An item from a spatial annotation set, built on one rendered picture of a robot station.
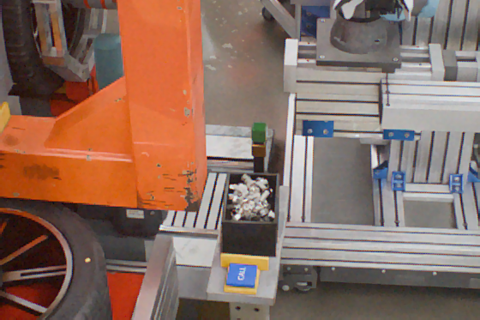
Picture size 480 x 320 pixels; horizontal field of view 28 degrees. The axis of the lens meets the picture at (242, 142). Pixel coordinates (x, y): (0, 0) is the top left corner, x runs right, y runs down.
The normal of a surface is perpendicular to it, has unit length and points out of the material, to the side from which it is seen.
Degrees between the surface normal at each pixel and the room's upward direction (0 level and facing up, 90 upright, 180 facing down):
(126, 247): 90
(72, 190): 90
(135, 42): 90
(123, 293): 0
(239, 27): 0
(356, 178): 0
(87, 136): 90
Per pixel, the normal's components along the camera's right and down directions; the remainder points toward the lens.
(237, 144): -0.01, -0.80
